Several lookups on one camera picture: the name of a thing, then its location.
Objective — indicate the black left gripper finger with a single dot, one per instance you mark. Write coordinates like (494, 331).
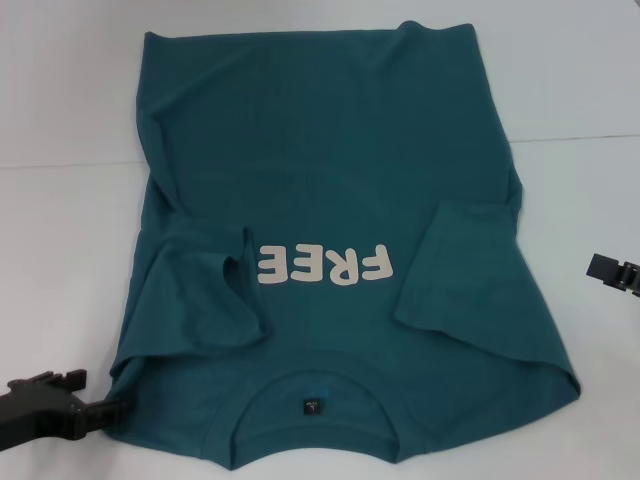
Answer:
(105, 415)
(60, 381)

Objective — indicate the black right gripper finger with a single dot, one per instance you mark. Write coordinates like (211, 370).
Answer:
(612, 270)

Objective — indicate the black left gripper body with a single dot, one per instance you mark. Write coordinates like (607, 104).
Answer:
(35, 412)

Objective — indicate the teal t-shirt with FREE print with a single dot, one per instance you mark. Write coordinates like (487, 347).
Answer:
(350, 150)

